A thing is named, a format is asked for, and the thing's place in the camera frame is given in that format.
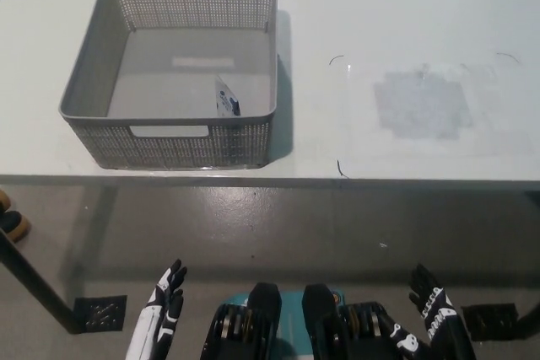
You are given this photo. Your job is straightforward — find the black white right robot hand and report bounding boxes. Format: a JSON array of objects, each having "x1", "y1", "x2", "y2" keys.
[{"x1": 390, "y1": 262, "x2": 476, "y2": 360}]

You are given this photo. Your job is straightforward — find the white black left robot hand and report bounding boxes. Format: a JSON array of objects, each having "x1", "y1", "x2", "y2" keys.
[{"x1": 125, "y1": 258, "x2": 189, "y2": 360}]

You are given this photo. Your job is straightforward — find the white shampoo tube blue cap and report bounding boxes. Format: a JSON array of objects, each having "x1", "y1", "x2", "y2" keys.
[{"x1": 213, "y1": 75, "x2": 243, "y2": 118}]

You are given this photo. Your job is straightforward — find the black metal table leg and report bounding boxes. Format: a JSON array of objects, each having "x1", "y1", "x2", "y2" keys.
[
  {"x1": 0, "y1": 227, "x2": 84, "y2": 333},
  {"x1": 517, "y1": 296, "x2": 540, "y2": 327}
]

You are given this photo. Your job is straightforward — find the black ribbed robot body block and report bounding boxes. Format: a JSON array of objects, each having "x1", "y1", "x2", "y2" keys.
[
  {"x1": 302, "y1": 283, "x2": 402, "y2": 360},
  {"x1": 200, "y1": 282, "x2": 283, "y2": 360}
]

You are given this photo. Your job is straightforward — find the black shoe tan sole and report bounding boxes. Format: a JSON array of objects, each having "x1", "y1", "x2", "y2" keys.
[{"x1": 0, "y1": 210, "x2": 32, "y2": 244}]

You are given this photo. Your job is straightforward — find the grey perforated plastic basket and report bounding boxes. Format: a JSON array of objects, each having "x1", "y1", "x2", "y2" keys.
[{"x1": 58, "y1": 0, "x2": 279, "y2": 171}]

